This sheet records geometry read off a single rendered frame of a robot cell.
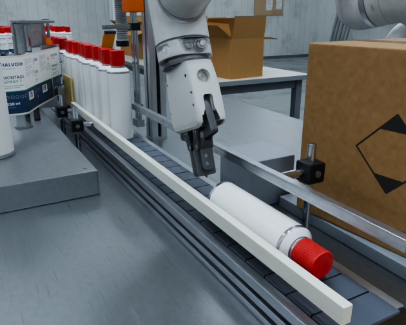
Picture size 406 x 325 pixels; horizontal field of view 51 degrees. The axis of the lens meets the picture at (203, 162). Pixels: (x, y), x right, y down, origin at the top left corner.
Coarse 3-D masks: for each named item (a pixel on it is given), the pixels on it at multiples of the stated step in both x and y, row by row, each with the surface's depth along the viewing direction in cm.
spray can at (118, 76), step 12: (120, 60) 94; (108, 72) 94; (120, 72) 94; (108, 84) 96; (120, 84) 95; (108, 96) 97; (120, 96) 96; (120, 108) 96; (120, 120) 97; (120, 132) 98; (132, 132) 101
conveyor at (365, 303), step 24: (144, 144) 97; (144, 168) 82; (168, 168) 82; (168, 192) 71; (192, 216) 63; (264, 264) 50; (288, 288) 46; (336, 288) 46; (360, 288) 46; (312, 312) 42; (360, 312) 42; (384, 312) 42
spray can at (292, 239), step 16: (224, 192) 59; (240, 192) 58; (224, 208) 57; (240, 208) 55; (256, 208) 53; (272, 208) 53; (256, 224) 52; (272, 224) 50; (288, 224) 49; (272, 240) 49; (288, 240) 48; (304, 240) 47; (288, 256) 48; (304, 256) 46; (320, 256) 45; (320, 272) 46
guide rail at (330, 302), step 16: (80, 112) 117; (128, 144) 85; (144, 160) 77; (160, 176) 71; (176, 176) 68; (176, 192) 67; (192, 192) 62; (208, 208) 58; (224, 224) 54; (240, 224) 52; (240, 240) 51; (256, 240) 49; (256, 256) 49; (272, 256) 46; (288, 272) 44; (304, 272) 43; (304, 288) 42; (320, 288) 40; (320, 304) 40; (336, 304) 38; (352, 304) 38; (336, 320) 39
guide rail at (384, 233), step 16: (144, 112) 94; (240, 160) 62; (272, 176) 56; (304, 192) 51; (320, 192) 50; (320, 208) 49; (336, 208) 47; (352, 208) 46; (352, 224) 45; (368, 224) 43; (384, 224) 42; (384, 240) 42; (400, 240) 40
